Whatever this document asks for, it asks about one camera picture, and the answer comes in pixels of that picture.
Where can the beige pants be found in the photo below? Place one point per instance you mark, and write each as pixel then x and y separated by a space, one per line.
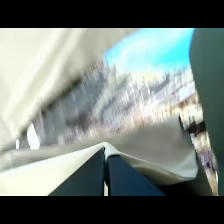
pixel 40 66

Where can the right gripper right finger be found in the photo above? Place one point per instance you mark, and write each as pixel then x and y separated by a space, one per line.
pixel 130 181

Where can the dark green garment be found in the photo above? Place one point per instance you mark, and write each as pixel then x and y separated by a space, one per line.
pixel 210 83

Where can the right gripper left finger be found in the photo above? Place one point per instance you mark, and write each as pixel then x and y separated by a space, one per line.
pixel 85 178

